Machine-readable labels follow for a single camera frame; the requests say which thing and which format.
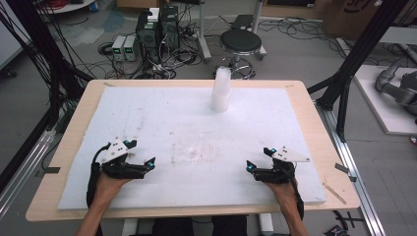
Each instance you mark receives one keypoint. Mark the white stand leg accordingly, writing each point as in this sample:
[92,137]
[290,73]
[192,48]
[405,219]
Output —
[259,19]
[204,39]

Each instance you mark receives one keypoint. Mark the person's left hand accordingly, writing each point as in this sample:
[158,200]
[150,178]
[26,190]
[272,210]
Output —
[106,191]

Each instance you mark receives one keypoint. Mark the person's right hand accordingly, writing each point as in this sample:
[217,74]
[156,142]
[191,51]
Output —
[288,196]

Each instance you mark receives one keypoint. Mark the person's left leg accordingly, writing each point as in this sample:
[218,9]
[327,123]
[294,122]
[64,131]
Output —
[173,227]

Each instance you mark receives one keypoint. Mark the grey tape strip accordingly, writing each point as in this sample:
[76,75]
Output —
[341,168]

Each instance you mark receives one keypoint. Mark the aluminium rail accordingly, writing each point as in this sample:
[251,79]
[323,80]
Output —
[350,170]
[26,170]

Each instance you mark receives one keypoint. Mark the white platform board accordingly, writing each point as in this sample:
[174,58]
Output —
[383,111]

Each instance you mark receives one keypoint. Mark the white foam mat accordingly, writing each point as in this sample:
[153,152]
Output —
[183,124]

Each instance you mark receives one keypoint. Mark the grey bench power supply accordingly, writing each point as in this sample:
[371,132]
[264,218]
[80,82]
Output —
[118,47]
[130,47]

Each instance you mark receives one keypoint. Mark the white table leg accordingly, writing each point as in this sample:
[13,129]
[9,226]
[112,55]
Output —
[129,228]
[266,225]

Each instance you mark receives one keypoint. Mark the black tape strip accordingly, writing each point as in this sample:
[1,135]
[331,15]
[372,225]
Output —
[52,170]

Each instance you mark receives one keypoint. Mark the brown cardboard box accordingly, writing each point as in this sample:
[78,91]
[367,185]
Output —
[354,19]

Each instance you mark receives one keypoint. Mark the black frame post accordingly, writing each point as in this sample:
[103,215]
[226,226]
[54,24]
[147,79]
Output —
[360,49]
[42,46]

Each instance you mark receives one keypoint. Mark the black clamp parts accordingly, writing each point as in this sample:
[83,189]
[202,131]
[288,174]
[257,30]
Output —
[339,227]

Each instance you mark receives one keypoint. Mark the person's leg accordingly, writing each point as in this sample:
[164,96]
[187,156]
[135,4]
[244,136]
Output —
[173,227]
[229,226]

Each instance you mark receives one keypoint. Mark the white round table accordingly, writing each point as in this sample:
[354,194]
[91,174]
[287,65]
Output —
[70,6]

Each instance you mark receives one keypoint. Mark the person's right leg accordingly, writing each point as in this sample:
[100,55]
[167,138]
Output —
[229,226]

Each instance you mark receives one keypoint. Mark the black computer tower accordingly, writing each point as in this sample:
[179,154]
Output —
[147,39]
[169,29]

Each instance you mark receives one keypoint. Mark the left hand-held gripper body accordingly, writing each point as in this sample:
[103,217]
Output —
[123,170]

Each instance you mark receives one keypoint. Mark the stack of white plastic cups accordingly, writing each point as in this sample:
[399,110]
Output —
[221,93]

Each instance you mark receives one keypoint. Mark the black round stool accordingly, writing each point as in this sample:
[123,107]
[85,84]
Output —
[241,41]

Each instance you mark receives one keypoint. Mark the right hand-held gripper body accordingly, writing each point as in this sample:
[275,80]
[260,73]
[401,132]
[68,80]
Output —
[278,175]

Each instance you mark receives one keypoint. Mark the light wooden table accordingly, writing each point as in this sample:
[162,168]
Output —
[331,137]

